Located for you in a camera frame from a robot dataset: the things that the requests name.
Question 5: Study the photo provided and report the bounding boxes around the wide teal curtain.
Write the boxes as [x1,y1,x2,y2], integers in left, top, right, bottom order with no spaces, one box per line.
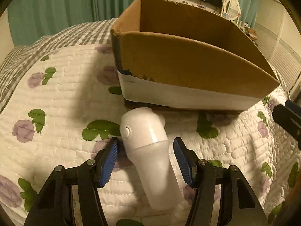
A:
[7,0,95,46]

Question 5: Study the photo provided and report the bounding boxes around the white louvred wardrobe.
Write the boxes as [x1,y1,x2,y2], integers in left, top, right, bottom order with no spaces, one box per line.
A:
[255,0,301,95]

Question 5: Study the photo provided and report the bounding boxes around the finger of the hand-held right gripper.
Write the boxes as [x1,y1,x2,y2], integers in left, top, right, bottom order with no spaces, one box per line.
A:
[284,100,301,113]
[272,105,301,150]

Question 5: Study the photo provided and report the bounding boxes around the cardboard box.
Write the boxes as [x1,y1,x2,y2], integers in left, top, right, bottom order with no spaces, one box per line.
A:
[110,0,280,111]

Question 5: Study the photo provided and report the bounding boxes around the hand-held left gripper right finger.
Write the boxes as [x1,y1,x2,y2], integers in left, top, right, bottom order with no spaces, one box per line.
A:
[173,137,268,226]

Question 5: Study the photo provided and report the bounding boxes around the white plastic bottle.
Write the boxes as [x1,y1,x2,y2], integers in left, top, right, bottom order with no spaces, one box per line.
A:
[119,108,184,211]

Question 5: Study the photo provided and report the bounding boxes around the white oval mirror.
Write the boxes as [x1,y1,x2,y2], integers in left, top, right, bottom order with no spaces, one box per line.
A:
[222,0,242,21]

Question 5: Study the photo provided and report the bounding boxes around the floral white quilt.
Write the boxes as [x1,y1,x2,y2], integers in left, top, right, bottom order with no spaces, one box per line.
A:
[0,44,301,226]

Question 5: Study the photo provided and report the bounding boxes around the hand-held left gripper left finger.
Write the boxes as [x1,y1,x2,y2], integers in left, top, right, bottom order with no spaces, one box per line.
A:
[24,137,119,226]

